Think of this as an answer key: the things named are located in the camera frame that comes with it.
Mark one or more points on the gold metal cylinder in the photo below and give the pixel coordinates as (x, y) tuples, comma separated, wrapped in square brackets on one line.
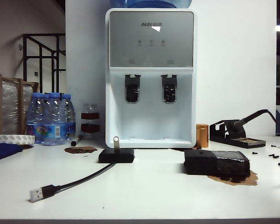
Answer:
[(202, 135)]

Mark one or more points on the black marker pen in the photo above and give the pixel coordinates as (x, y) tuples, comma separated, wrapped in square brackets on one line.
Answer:
[(75, 140)]

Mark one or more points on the blue water jug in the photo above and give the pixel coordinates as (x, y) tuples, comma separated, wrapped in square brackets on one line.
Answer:
[(154, 2)]

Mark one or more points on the clear jar with red bands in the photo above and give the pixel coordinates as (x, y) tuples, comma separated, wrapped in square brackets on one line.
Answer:
[(90, 128)]

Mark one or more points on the silver USB flash drive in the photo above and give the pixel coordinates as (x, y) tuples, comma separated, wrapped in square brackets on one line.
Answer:
[(116, 142)]

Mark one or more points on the white tape roll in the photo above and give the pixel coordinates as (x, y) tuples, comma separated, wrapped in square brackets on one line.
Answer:
[(11, 139)]

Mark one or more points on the blue cloth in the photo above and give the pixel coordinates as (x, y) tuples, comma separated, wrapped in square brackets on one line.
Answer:
[(2, 151)]

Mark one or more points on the clear plastic water bottle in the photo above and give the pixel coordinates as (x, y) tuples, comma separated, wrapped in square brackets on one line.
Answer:
[(70, 109), (35, 112), (54, 112)]

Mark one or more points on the white AUX water dispenser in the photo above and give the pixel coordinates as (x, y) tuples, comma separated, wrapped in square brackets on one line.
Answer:
[(151, 46)]

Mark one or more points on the black metal stair railing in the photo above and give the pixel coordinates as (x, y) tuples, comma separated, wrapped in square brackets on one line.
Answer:
[(25, 58)]

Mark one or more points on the large brown cork mat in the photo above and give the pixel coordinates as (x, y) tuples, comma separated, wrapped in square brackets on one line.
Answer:
[(254, 179)]

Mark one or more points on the black USB hub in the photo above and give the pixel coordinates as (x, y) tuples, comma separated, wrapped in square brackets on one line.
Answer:
[(126, 156)]

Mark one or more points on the black sponge block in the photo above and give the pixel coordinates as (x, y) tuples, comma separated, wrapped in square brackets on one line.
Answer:
[(200, 163)]

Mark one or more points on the black foam scrap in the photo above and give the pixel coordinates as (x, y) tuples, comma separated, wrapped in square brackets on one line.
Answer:
[(224, 179), (240, 180)]

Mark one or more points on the black soldering iron stand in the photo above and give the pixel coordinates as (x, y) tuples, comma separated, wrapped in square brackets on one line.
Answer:
[(249, 145)]

